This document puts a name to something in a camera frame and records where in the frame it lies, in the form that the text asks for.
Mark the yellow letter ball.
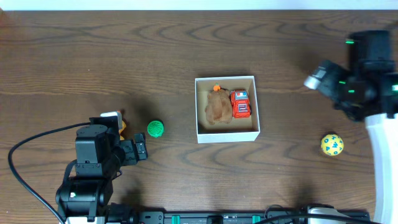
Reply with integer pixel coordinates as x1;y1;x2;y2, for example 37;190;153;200
321;134;345;156

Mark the brown plush bear toy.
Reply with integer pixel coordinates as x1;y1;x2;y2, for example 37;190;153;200
205;83;233;125

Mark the red toy fire truck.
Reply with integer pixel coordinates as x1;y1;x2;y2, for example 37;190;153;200
231;90;252;119

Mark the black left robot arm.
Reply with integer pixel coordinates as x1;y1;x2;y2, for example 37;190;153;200
55;115;148;223

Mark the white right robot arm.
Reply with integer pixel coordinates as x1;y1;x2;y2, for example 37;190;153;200
304;30;397;223

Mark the green ridged ball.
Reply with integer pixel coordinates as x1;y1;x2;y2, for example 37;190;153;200
147;120;165;138

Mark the white cardboard box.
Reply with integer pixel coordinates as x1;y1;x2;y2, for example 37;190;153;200
195;76;261;144

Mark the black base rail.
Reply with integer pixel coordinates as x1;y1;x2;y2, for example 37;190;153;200
104;203;371;224

